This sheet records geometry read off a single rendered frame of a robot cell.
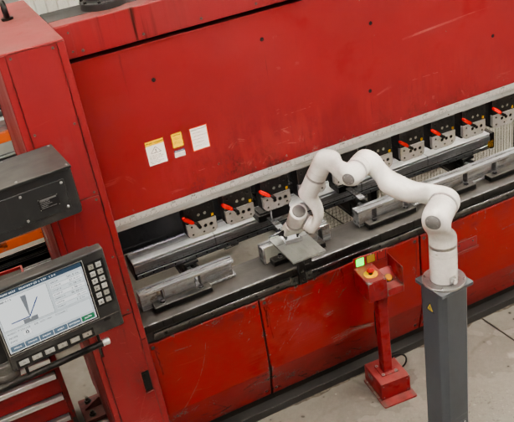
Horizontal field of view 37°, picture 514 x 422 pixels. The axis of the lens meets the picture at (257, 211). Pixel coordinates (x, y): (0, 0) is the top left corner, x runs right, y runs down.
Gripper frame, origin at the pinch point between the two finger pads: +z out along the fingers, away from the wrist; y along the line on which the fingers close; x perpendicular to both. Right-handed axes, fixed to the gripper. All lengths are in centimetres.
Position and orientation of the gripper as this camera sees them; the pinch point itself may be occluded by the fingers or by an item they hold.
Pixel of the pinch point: (291, 234)
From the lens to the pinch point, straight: 380.1
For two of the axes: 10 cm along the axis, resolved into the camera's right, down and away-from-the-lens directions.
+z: -0.7, 3.8, 9.2
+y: -9.5, 2.6, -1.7
